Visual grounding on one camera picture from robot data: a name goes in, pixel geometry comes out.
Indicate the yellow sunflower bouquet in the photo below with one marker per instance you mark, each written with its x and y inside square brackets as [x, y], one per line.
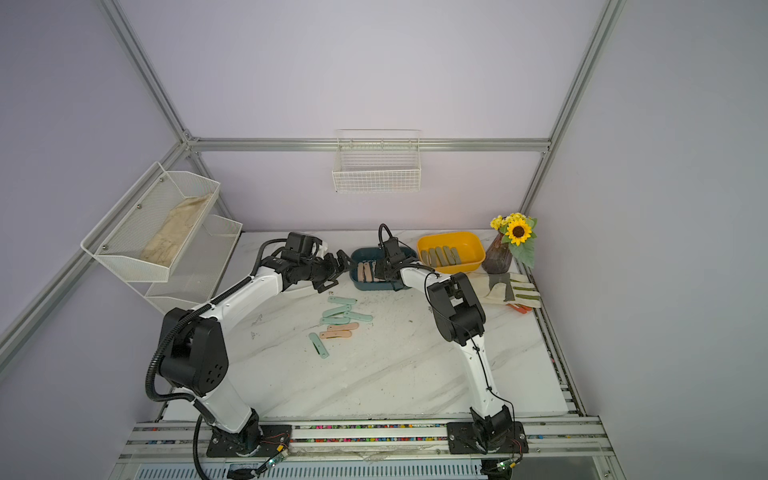
[520, 235]

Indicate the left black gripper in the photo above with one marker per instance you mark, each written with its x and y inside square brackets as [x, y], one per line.
[320, 286]

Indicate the white storage box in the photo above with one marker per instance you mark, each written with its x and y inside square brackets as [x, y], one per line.
[318, 247]

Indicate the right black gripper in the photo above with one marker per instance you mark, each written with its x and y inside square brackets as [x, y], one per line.
[387, 267]

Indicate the aluminium frame struts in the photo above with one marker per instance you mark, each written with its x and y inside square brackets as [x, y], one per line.
[17, 338]

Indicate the white mesh two-tier shelf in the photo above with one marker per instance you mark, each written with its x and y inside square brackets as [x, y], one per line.
[117, 241]

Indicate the mint knife top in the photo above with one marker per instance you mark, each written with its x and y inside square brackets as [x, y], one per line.
[342, 300]

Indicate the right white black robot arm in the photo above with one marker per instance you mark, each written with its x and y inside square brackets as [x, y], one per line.
[460, 319]

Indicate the white wire wall basket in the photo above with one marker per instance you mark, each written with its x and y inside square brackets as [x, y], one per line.
[369, 161]

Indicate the purple glass vase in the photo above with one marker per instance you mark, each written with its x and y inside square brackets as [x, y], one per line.
[498, 257]

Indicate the mint knife far left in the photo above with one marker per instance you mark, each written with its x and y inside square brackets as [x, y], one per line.
[319, 346]

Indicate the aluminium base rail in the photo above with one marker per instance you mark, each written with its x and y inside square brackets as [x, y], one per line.
[372, 440]

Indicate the dark teal storage box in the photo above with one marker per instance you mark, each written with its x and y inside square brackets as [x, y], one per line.
[371, 255]

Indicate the beige cloth in shelf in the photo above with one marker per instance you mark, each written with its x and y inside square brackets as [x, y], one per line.
[166, 244]

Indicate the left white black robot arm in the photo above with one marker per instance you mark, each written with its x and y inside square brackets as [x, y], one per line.
[191, 360]

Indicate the mint knife lower middle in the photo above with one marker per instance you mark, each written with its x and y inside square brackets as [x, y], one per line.
[335, 321]

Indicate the yellow storage box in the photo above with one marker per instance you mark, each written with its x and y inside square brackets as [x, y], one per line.
[469, 246]

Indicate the mint knife short middle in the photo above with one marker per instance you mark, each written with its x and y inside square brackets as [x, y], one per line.
[358, 317]

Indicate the mint knife upper middle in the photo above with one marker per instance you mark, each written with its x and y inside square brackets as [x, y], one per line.
[336, 311]

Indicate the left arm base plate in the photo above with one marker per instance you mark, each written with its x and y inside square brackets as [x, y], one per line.
[264, 444]

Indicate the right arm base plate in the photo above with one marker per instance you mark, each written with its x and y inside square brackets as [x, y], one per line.
[466, 438]

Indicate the white green work glove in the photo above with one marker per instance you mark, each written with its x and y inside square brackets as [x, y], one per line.
[509, 289]

